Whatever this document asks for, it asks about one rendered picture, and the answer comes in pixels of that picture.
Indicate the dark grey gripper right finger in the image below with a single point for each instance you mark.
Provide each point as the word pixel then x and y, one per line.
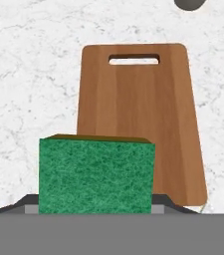
pixel 166 203

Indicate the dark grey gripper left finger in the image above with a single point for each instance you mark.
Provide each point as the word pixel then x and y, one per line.
pixel 27 203

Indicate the green scouring sponge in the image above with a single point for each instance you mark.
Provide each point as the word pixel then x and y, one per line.
pixel 96 176

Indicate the wooden cutting board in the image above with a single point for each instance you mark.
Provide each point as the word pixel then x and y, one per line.
pixel 140 109

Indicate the dark grey round object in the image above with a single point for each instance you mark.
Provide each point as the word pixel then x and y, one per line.
pixel 189 4

